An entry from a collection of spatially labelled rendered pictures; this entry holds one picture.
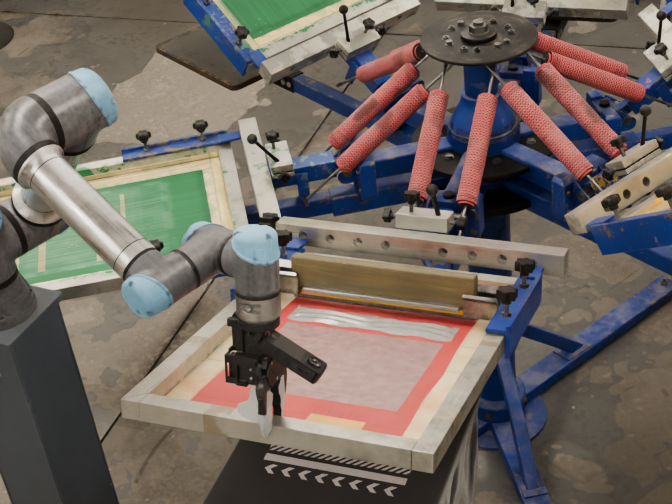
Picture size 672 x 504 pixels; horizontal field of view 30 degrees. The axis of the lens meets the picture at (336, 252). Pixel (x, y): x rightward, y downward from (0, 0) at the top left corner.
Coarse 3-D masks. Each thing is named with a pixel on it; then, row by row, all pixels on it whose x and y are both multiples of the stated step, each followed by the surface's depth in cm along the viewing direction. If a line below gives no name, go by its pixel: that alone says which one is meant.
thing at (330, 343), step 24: (288, 312) 267; (360, 312) 267; (288, 336) 256; (312, 336) 256; (336, 336) 256; (360, 336) 255; (336, 360) 245; (216, 384) 236; (288, 384) 236; (312, 384) 236; (288, 408) 227
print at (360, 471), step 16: (272, 448) 256; (288, 448) 255; (272, 464) 252; (288, 464) 252; (304, 464) 251; (320, 464) 251; (336, 464) 250; (352, 464) 250; (368, 464) 249; (304, 480) 248; (320, 480) 247; (336, 480) 247; (352, 480) 246; (368, 480) 246; (384, 480) 245; (400, 480) 245
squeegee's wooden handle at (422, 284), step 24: (312, 264) 268; (336, 264) 266; (360, 264) 264; (384, 264) 264; (336, 288) 268; (360, 288) 266; (384, 288) 264; (408, 288) 262; (432, 288) 260; (456, 288) 258
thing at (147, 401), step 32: (224, 320) 255; (192, 352) 242; (480, 352) 240; (160, 384) 230; (480, 384) 231; (128, 416) 225; (160, 416) 222; (192, 416) 220; (224, 416) 217; (448, 416) 216; (320, 448) 212; (352, 448) 210; (384, 448) 207; (416, 448) 206
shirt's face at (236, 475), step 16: (240, 448) 257; (256, 448) 256; (448, 448) 250; (240, 464) 253; (256, 464) 253; (448, 464) 247; (224, 480) 250; (240, 480) 250; (256, 480) 249; (272, 480) 249; (288, 480) 248; (416, 480) 244; (432, 480) 244; (208, 496) 247; (224, 496) 246; (240, 496) 246; (256, 496) 246; (272, 496) 245; (288, 496) 245; (304, 496) 244; (320, 496) 244; (336, 496) 243; (352, 496) 243; (368, 496) 242; (384, 496) 242; (400, 496) 241; (416, 496) 241; (432, 496) 240
